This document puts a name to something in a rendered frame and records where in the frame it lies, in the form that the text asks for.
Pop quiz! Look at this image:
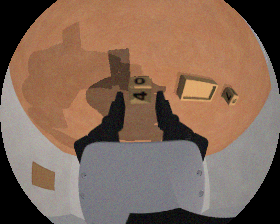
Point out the tan number cube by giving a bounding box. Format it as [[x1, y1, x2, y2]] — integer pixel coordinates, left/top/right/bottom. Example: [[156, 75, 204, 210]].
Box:
[[128, 77, 152, 104], [223, 87, 239, 105]]

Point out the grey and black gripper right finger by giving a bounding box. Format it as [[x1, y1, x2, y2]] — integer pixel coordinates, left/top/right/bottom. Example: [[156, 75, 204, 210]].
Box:
[[155, 91, 208, 161]]

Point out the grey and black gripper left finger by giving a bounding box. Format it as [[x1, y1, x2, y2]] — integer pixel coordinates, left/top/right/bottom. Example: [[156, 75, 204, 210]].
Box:
[[74, 92, 125, 164]]

